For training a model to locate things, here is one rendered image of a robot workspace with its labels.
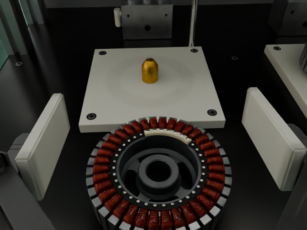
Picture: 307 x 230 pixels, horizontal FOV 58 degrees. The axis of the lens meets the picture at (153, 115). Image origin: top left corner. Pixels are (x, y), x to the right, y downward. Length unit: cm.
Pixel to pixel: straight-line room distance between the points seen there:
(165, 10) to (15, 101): 24
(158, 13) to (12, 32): 20
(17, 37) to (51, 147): 28
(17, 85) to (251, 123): 29
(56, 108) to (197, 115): 15
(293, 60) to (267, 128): 24
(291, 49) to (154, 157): 27
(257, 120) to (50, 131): 13
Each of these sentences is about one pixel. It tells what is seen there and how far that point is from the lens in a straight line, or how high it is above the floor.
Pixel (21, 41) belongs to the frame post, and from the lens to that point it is 44.
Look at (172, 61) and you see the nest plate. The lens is 37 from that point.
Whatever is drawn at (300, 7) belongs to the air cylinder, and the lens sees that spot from 48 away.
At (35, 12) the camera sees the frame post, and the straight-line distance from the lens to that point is 53.
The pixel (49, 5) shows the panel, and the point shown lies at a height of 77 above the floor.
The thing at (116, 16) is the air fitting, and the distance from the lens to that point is 44.
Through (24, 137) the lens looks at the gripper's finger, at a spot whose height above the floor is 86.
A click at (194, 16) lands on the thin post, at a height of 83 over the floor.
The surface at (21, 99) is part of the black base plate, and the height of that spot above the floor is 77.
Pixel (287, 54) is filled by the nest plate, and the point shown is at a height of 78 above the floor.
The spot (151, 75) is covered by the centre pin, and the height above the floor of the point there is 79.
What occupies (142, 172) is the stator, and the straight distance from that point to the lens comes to 22.
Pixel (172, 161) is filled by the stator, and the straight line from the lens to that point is 23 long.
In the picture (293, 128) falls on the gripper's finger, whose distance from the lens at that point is 18.
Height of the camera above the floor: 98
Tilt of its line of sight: 43 degrees down
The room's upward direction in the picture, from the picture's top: straight up
